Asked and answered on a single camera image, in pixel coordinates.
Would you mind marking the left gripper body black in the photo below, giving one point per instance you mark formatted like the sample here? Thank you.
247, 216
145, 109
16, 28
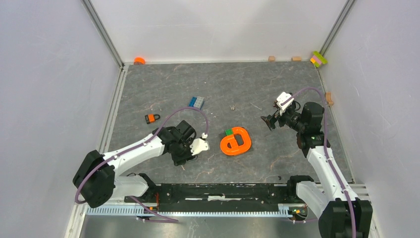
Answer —
182, 154

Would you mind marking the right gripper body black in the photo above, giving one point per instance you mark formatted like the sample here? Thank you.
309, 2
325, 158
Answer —
289, 118

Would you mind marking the orange black padlock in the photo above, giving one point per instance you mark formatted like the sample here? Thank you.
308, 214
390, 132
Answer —
151, 118

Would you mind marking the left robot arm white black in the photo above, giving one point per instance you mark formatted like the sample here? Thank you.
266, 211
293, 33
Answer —
100, 176

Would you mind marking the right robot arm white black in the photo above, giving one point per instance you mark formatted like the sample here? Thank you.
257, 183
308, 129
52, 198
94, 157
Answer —
339, 210

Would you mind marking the green toy brick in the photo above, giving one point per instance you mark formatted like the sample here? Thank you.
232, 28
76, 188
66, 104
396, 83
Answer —
229, 132

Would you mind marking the wooden arch piece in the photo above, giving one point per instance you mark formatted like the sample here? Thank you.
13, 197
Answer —
328, 97

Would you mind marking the blue grey toy brick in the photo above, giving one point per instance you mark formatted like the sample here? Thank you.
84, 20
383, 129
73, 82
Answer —
197, 102

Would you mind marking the green pink brick stack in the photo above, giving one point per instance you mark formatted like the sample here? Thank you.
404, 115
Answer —
317, 59

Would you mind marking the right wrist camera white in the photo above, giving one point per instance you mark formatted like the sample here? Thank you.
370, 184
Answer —
283, 101

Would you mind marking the orange ring toy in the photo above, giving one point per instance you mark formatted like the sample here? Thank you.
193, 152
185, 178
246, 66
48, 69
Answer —
236, 144

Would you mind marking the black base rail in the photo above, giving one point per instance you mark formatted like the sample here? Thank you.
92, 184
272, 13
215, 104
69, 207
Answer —
218, 197

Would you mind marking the white toothed cable duct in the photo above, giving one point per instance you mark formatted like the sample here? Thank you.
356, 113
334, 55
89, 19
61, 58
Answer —
137, 210

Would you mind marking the orange cap at wall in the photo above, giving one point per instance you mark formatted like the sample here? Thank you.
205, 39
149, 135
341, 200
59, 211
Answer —
139, 61

